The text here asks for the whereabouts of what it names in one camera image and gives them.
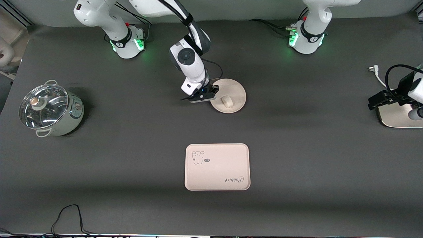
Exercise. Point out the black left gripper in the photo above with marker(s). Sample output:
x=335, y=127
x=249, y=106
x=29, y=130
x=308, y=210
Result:
x=400, y=88

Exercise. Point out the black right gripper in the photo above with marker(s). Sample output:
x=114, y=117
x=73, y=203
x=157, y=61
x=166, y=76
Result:
x=211, y=89

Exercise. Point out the small white bun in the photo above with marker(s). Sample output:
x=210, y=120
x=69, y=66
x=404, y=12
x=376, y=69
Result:
x=227, y=101

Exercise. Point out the round beige plate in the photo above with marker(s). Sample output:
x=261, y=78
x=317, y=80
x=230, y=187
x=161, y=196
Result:
x=236, y=96

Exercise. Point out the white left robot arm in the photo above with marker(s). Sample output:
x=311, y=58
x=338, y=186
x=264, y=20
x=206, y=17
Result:
x=310, y=36

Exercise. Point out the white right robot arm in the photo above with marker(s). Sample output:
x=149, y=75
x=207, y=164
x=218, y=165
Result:
x=190, y=62

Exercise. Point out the beige rectangular rabbit tray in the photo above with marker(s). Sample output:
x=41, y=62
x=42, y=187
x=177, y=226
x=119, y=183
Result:
x=218, y=168

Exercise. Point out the white toaster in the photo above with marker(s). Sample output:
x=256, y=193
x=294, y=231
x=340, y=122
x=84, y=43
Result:
x=393, y=117

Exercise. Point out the pale green electric pot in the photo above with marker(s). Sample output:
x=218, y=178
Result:
x=71, y=115

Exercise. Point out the glass pot lid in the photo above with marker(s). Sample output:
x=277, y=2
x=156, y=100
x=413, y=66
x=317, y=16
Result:
x=43, y=105

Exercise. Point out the beige plastic object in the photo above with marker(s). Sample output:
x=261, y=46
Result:
x=10, y=39

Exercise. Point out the black frame rail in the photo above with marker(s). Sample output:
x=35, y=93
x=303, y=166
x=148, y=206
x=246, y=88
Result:
x=19, y=15

